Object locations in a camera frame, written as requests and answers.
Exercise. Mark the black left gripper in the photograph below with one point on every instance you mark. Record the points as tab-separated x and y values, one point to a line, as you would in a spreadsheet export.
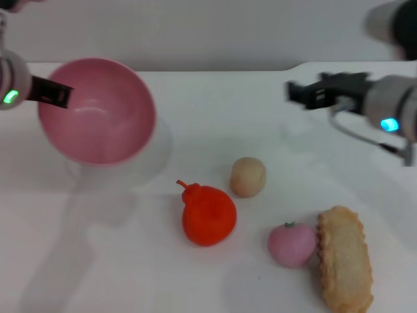
40	89

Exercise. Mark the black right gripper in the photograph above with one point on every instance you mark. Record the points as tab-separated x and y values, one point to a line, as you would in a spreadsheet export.
348	91

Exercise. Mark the pink plastic bowl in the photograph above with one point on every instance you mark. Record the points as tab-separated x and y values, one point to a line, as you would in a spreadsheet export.
104	117

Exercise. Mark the orange toy fruit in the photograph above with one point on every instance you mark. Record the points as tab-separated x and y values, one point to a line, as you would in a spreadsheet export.
208	218

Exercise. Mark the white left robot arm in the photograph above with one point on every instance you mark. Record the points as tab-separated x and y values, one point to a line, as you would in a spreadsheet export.
13	78

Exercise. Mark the pink toy peach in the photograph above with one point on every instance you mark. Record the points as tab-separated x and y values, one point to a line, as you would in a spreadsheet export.
291	244

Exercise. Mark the golden toy pastry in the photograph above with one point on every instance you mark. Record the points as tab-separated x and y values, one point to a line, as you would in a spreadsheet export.
343	257

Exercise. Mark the black grey right wrist camera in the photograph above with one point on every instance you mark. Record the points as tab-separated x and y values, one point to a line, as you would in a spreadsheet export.
394	23

